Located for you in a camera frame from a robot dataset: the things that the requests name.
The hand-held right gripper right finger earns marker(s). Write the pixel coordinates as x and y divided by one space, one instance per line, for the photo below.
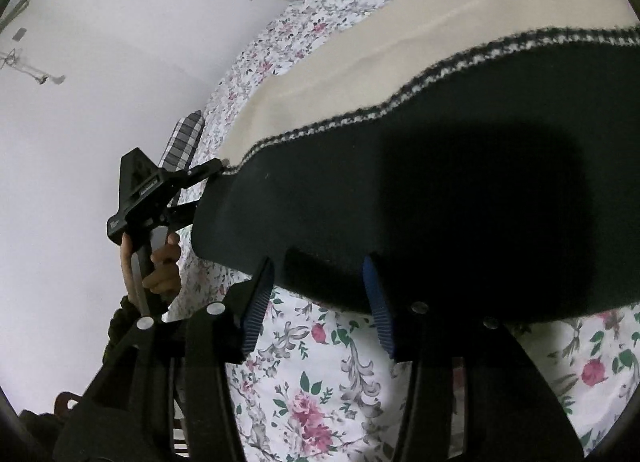
382 312

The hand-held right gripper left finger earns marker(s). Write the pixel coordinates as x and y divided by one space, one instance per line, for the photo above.
256 309

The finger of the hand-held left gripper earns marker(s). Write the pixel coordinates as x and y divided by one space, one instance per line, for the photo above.
195 172
182 214

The green black beige knit sweater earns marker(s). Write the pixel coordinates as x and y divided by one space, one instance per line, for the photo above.
400 167

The person's left hand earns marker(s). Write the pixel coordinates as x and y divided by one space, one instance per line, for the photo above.
164 274

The plaid pillow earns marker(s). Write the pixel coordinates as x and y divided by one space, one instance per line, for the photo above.
185 137

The floral bed sheet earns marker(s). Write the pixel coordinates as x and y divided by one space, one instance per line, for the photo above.
310 392

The grey wall plate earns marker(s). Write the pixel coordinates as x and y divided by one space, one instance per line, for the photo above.
20 34

